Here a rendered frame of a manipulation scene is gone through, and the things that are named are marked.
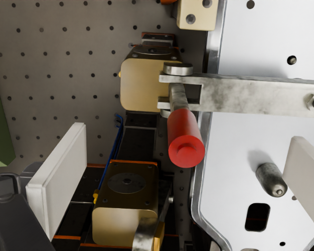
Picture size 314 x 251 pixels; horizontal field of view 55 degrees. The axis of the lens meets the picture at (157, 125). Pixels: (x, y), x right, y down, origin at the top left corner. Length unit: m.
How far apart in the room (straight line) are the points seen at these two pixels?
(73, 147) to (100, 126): 0.58
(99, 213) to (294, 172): 0.26
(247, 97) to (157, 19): 0.39
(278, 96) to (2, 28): 0.59
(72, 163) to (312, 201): 0.12
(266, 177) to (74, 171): 0.30
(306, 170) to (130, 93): 0.21
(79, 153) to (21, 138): 0.64
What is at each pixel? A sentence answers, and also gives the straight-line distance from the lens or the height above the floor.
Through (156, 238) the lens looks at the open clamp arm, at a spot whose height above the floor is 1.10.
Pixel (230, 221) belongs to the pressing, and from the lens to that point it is 0.49.
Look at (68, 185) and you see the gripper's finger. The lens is 0.16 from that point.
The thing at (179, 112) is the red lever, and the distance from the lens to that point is 0.22.
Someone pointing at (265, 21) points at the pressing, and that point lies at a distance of 0.39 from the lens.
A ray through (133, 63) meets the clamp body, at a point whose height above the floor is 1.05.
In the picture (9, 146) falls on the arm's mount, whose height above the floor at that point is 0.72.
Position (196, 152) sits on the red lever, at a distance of 0.18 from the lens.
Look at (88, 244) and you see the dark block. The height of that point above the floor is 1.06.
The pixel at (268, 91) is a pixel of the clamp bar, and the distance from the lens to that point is 0.33.
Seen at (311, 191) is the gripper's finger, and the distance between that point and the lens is 0.18.
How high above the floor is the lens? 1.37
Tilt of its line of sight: 69 degrees down
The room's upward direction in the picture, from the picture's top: 177 degrees counter-clockwise
